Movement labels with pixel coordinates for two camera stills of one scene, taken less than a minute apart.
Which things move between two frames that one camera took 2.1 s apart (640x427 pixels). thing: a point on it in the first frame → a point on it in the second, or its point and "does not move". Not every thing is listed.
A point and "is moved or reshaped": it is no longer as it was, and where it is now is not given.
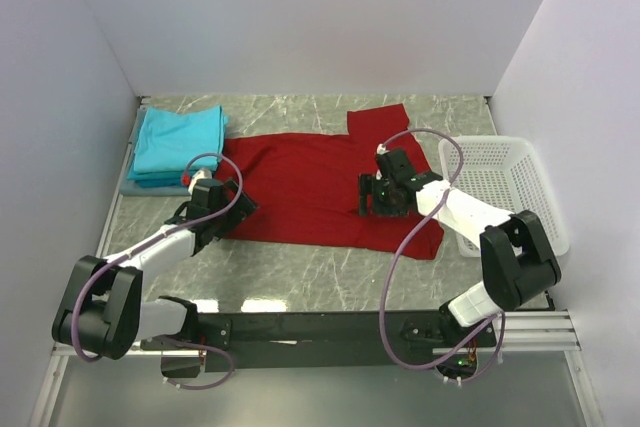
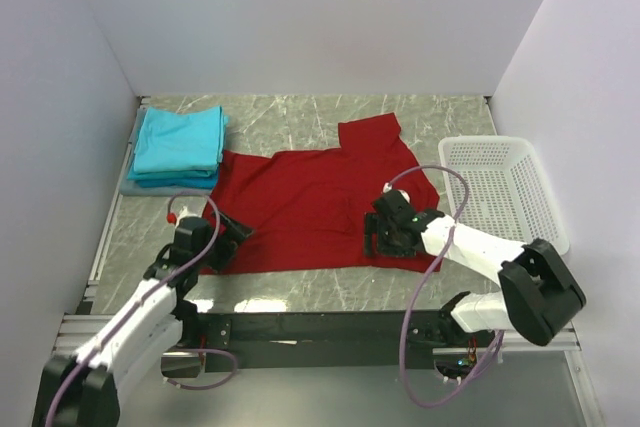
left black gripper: x=243 y=207 → x=233 y=234
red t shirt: x=305 y=189 is moved or reshaped
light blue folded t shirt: x=167 y=139 does not move
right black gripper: x=369 y=185 → x=374 y=225
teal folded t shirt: x=158 y=179 does not move
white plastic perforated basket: x=508 y=174 does not move
